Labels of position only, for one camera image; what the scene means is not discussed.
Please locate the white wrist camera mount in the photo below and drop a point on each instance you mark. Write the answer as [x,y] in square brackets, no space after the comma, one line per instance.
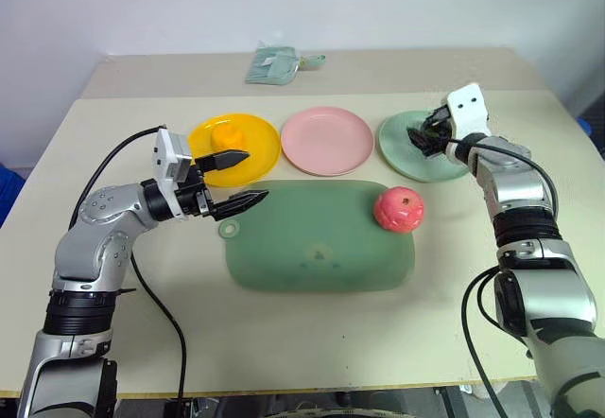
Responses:
[468,113]
[165,153]

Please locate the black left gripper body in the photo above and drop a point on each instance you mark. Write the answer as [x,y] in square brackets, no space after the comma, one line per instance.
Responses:
[191,196]

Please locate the small green toy vegetable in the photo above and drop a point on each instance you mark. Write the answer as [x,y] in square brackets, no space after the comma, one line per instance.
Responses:
[431,127]

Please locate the orange toy fruit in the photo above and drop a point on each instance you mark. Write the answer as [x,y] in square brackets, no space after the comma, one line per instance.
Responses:
[228,136]

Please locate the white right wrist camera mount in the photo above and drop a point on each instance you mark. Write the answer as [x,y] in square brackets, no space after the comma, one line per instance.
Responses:
[468,113]

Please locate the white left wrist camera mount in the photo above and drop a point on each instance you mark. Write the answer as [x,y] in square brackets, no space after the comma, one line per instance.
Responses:
[165,153]

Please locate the blue object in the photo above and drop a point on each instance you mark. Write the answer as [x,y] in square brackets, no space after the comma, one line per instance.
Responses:
[593,134]
[8,191]

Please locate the pink toy apple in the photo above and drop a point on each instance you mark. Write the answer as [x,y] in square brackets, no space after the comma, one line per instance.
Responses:
[399,210]

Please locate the green dustpan brush set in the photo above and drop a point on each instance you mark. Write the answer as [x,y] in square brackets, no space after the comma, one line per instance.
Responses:
[271,65]

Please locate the green silicone cutting mat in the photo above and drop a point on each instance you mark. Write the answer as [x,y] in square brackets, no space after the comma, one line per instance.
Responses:
[312,248]

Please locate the light green plate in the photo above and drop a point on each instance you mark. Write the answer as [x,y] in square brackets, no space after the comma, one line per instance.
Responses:
[397,148]

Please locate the pink plate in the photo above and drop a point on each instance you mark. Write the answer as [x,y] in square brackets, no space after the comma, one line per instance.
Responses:
[327,141]

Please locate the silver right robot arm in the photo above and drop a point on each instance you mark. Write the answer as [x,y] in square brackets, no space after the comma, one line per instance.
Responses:
[520,191]

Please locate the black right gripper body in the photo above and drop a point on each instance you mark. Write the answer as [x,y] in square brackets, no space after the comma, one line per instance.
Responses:
[439,117]

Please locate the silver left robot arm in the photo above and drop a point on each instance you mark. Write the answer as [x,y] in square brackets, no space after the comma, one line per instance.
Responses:
[94,210]

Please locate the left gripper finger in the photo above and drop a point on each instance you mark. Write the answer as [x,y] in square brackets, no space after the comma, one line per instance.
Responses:
[222,159]
[241,202]

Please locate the yellow plate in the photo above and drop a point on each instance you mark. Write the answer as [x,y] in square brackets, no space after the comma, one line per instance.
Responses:
[262,146]

